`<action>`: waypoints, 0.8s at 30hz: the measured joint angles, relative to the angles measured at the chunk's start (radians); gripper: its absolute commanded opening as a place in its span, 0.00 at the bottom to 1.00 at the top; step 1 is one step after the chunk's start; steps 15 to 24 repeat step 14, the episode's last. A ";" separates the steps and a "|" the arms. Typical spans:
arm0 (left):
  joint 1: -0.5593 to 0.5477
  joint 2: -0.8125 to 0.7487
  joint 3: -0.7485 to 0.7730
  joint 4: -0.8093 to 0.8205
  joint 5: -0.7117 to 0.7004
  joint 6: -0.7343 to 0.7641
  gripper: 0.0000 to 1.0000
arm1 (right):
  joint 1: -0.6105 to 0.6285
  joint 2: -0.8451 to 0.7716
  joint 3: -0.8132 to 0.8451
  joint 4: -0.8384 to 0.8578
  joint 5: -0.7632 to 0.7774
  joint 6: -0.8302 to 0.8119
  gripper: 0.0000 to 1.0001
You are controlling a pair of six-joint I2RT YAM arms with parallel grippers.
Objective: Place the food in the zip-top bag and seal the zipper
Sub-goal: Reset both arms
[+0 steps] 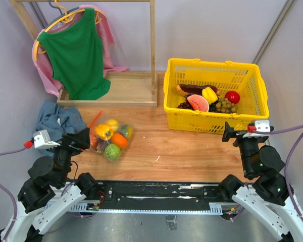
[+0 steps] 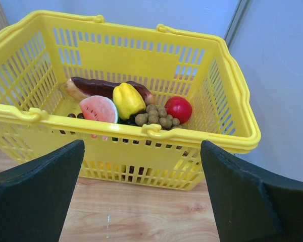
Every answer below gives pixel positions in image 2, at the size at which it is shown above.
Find toy grape bunch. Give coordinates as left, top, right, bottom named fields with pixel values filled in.
left=133, top=104, right=188, bottom=130

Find pink toy watermelon slice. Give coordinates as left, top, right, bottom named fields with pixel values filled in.
left=79, top=95, right=120, bottom=140

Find red toy apple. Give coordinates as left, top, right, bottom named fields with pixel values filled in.
left=165, top=96, right=192, bottom=124

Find dark purple toy grapes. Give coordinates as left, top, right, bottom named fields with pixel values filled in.
left=67, top=113, right=85, bottom=119

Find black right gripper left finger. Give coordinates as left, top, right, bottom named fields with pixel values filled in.
left=0, top=140, right=85, bottom=241

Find yellow toy fruit in basket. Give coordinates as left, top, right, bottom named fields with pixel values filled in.
left=113, top=83, right=146, bottom=119

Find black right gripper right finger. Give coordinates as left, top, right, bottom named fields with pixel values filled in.
left=200, top=141, right=303, bottom=241

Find dark red toy eggplant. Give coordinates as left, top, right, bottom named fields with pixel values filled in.
left=63, top=77, right=156, bottom=105

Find yellow plastic shopping basket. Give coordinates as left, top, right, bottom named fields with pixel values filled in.
left=0, top=11, right=261, bottom=191

